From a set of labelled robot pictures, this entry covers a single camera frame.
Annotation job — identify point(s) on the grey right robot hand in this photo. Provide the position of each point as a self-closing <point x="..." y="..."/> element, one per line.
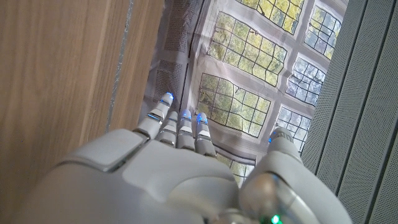
<point x="155" y="180"/>

